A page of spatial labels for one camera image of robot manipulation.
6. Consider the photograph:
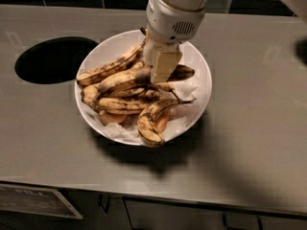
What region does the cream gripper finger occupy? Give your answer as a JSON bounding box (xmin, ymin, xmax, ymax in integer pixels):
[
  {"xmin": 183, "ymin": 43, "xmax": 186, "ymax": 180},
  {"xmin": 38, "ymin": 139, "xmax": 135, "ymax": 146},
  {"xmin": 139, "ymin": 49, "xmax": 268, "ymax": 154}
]
[
  {"xmin": 151, "ymin": 44, "xmax": 182, "ymax": 82},
  {"xmin": 143, "ymin": 32, "xmax": 160, "ymax": 67}
]

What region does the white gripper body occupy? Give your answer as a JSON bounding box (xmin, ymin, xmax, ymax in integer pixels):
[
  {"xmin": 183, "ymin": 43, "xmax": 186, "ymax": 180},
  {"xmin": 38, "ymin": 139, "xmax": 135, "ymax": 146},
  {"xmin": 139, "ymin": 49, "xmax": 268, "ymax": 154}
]
[{"xmin": 146, "ymin": 0, "xmax": 205, "ymax": 43}]

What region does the dark-tipped brown banana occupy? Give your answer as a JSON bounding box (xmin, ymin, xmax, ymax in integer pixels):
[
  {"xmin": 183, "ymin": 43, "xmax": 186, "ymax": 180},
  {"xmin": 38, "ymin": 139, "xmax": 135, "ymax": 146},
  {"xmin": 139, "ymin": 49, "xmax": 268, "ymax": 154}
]
[{"xmin": 98, "ymin": 64, "xmax": 195, "ymax": 95}]

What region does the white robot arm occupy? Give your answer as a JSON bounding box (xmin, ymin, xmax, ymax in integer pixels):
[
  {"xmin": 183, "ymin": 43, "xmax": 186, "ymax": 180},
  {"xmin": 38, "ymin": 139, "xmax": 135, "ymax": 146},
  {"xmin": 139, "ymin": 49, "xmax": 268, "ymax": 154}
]
[{"xmin": 144, "ymin": 0, "xmax": 307, "ymax": 82}]

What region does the long spotted banana top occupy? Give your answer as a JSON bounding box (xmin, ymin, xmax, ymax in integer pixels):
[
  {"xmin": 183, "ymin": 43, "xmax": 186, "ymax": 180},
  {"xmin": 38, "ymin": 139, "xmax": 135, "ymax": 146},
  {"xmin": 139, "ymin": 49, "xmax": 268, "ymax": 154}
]
[{"xmin": 76, "ymin": 40, "xmax": 146, "ymax": 86}]

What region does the short spotted banana middle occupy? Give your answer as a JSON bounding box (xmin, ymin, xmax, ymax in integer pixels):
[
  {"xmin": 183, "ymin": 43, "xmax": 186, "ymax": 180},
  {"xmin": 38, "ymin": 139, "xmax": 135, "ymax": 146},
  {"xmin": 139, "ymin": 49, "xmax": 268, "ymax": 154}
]
[{"xmin": 108, "ymin": 82, "xmax": 194, "ymax": 104}]

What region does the white ceramic bowl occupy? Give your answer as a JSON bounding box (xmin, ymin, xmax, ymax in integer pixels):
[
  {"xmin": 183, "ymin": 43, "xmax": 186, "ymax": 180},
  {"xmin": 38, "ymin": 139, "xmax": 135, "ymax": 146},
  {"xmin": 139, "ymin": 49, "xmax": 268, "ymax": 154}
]
[{"xmin": 75, "ymin": 30, "xmax": 212, "ymax": 131}]

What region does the bottom left spotted banana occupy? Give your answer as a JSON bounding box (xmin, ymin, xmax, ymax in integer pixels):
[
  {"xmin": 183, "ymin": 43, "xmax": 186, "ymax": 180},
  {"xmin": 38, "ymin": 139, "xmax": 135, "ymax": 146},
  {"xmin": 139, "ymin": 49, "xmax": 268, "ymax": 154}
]
[{"xmin": 81, "ymin": 83, "xmax": 153, "ymax": 114}]

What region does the curved banana bottom right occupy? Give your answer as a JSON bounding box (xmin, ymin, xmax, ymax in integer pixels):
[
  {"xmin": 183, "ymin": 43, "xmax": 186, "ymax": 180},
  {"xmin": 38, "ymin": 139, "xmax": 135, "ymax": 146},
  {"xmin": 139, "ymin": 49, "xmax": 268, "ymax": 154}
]
[{"xmin": 137, "ymin": 98, "xmax": 178, "ymax": 147}]

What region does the white paper napkin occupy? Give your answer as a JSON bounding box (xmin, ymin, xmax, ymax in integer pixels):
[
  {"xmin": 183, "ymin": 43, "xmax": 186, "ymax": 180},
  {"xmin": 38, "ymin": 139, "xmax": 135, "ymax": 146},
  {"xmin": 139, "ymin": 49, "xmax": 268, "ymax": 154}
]
[{"xmin": 91, "ymin": 80, "xmax": 212, "ymax": 146}]

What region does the orange fruit piece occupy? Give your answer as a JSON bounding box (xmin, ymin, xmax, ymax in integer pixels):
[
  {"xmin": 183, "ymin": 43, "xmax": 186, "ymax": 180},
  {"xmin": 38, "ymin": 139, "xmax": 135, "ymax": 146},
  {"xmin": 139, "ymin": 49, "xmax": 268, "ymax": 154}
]
[{"xmin": 98, "ymin": 110, "xmax": 128, "ymax": 126}]

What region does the dark round counter hole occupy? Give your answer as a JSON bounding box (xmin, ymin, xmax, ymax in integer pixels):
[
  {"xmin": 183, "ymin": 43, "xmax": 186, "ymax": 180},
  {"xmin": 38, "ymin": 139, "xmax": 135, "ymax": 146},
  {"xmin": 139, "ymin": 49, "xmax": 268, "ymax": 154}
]
[{"xmin": 14, "ymin": 36, "xmax": 98, "ymax": 84}]

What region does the framed label sign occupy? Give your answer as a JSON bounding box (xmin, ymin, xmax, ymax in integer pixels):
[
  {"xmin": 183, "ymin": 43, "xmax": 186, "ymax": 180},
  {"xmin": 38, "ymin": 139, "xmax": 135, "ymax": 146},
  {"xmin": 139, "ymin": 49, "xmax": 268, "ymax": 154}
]
[{"xmin": 0, "ymin": 184, "xmax": 83, "ymax": 219}]

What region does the black drawer handle left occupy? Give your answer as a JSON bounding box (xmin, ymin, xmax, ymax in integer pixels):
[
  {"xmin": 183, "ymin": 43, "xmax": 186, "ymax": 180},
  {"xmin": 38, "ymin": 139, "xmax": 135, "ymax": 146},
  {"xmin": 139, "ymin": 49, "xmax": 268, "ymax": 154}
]
[{"xmin": 98, "ymin": 195, "xmax": 110, "ymax": 215}]

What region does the black drawer handle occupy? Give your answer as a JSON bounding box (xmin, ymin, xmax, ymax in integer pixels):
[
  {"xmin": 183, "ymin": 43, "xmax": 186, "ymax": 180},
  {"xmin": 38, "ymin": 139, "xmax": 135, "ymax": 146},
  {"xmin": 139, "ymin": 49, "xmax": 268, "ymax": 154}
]
[
  {"xmin": 222, "ymin": 213, "xmax": 263, "ymax": 230},
  {"xmin": 98, "ymin": 195, "xmax": 110, "ymax": 215}
]

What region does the black drawer handle right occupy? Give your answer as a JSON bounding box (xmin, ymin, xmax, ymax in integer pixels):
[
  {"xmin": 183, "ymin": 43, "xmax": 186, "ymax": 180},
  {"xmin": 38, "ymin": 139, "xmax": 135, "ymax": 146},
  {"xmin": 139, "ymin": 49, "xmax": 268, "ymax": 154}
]
[{"xmin": 222, "ymin": 213, "xmax": 263, "ymax": 230}]

